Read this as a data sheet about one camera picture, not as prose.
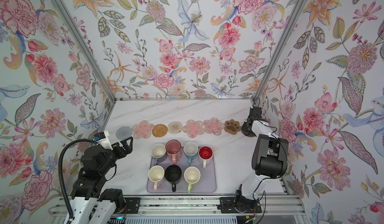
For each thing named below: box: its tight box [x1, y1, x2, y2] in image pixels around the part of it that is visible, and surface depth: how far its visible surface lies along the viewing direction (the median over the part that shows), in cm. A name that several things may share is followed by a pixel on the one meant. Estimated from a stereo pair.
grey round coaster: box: [115, 126, 133, 140], surface depth 103 cm
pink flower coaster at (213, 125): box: [203, 117, 225, 136], surface depth 108 cm
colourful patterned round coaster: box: [167, 121, 183, 135], surface depth 106 cm
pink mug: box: [165, 139, 182, 165], surface depth 86 cm
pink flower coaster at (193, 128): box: [182, 119, 205, 139], surface depth 106 cm
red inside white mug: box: [198, 145, 214, 169], surface depth 86 cm
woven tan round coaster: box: [151, 124, 168, 138], surface depth 105 cm
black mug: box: [165, 164, 182, 193], surface depth 78 cm
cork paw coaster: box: [224, 119, 241, 135], surface depth 107 cm
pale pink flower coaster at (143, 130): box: [132, 120, 155, 139], surface depth 106 cm
